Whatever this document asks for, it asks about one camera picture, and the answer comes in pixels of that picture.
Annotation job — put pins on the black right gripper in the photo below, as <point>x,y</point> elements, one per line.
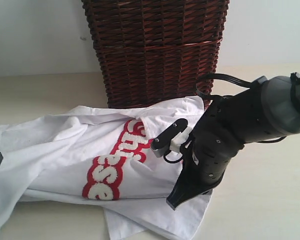
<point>205,160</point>

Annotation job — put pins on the white t-shirt red lettering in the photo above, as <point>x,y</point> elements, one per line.
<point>102,156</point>

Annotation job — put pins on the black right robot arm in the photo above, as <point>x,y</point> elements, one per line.
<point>268,111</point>

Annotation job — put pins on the dark brown wicker basket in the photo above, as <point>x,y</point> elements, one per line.
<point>155,50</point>

